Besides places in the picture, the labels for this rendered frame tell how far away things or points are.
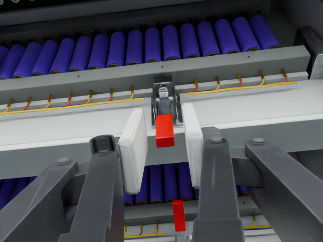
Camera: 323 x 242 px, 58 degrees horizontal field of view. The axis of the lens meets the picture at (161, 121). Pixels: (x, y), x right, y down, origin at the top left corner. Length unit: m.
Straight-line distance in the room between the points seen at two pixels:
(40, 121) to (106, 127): 0.07
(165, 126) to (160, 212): 0.20
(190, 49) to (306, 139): 0.14
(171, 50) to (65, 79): 0.11
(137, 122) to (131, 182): 0.04
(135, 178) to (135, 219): 0.24
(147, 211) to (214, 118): 0.18
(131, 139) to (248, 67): 0.17
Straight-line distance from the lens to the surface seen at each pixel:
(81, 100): 0.30
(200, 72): 0.28
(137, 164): 0.16
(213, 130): 0.17
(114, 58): 0.32
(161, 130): 0.20
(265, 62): 0.29
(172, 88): 0.26
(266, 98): 0.29
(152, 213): 0.39
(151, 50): 0.32
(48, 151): 0.29
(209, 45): 0.32
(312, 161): 0.38
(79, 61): 0.33
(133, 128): 0.16
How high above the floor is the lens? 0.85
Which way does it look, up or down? 24 degrees down
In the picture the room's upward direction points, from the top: 7 degrees counter-clockwise
